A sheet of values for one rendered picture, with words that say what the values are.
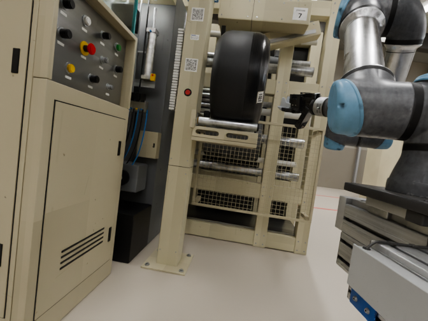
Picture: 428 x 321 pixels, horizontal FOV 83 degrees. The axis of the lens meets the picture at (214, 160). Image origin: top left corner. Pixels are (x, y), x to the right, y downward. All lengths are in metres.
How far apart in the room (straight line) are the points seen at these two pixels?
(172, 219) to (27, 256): 0.78
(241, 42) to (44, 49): 0.85
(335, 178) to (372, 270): 7.94
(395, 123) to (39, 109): 0.92
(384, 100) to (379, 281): 0.32
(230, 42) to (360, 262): 1.14
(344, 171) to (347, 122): 7.93
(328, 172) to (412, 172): 7.67
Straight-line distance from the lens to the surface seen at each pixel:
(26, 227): 0.99
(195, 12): 1.65
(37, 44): 0.97
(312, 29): 2.06
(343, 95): 0.56
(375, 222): 0.65
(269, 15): 1.91
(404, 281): 0.41
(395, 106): 0.57
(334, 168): 8.31
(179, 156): 1.46
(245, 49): 1.33
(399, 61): 0.97
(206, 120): 1.36
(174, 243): 1.57
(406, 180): 0.58
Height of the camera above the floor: 0.76
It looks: 3 degrees down
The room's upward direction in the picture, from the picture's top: 8 degrees clockwise
